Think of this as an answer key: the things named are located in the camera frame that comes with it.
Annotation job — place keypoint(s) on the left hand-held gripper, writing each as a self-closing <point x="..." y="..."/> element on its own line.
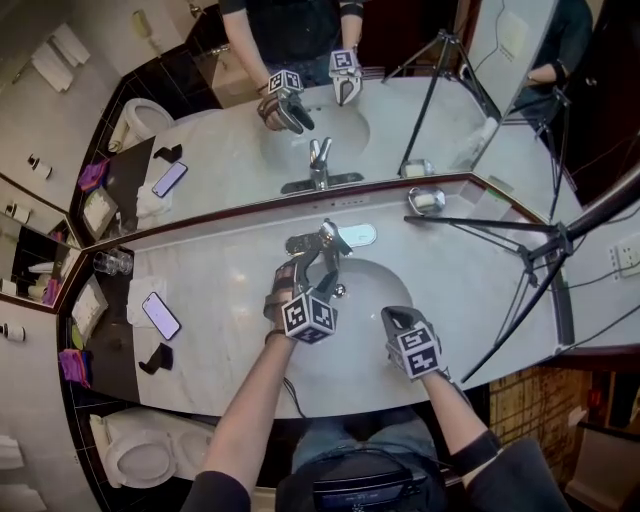
<point x="307" y="320"/>

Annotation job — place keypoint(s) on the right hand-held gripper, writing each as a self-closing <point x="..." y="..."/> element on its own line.
<point x="420" y="352"/>

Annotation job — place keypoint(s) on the chrome faucet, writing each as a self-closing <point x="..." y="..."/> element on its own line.
<point x="357" y="235"/>

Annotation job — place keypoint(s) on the person's right forearm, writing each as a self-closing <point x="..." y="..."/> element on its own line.
<point x="450" y="410"/>

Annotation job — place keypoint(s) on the person's left forearm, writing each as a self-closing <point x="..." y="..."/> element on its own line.
<point x="245" y="415"/>

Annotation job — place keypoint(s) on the person's left hand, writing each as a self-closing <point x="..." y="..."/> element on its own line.
<point x="285" y="275"/>

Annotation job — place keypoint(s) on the chrome sink drain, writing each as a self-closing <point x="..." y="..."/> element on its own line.
<point x="341" y="290"/>

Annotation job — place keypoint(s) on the white sink basin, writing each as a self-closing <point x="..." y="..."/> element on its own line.
<point x="370" y="310"/>

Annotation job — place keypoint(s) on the metal soap dish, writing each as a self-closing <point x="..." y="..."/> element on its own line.
<point x="426" y="201"/>

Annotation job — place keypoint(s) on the person's blue jeans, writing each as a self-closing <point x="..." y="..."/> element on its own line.
<point x="325" y="440"/>

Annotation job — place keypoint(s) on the black armband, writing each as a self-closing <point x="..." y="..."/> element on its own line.
<point x="475" y="452"/>

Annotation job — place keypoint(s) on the dark smartphone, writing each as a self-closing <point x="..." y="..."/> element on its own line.
<point x="161" y="316"/>

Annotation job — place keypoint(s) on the long black bar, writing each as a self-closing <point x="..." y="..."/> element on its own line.
<point x="562" y="310"/>

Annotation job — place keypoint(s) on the black light tripod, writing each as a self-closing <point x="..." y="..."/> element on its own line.
<point x="550" y="240"/>

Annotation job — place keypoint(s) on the black chest-mounted device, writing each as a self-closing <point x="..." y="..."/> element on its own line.
<point x="367" y="492"/>

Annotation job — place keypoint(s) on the black folded phone holder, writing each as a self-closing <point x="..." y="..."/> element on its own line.
<point x="157" y="359"/>

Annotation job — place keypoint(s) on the white folded hand towel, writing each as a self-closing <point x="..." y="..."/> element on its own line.
<point x="137" y="290"/>

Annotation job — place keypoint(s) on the clear drinking glass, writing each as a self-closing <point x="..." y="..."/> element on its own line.
<point x="124" y="261"/>
<point x="104" y="261"/>

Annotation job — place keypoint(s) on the person's dark shirt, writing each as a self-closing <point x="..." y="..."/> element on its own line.
<point x="525" y="480"/>

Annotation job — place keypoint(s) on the white amenity tray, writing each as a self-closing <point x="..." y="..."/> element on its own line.
<point x="89" y="306"/>

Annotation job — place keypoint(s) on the green packet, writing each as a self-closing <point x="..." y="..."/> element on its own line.
<point x="79" y="336"/>

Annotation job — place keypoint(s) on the white toilet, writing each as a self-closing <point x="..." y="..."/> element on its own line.
<point x="140" y="450"/>

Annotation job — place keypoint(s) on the purple packets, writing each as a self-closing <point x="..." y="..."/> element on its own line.
<point x="75" y="367"/>

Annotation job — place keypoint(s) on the angled side mirror panel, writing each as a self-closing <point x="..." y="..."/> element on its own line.
<point x="575" y="100"/>
<point x="35" y="260"/>

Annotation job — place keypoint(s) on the large wall mirror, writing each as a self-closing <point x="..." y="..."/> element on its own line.
<point x="225" y="150"/>

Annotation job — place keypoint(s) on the wall soap dispenser bottle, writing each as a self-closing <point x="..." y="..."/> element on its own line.
<point x="12" y="332"/>

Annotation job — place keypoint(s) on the white wall paper holder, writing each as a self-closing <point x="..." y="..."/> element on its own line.
<point x="10" y="450"/>

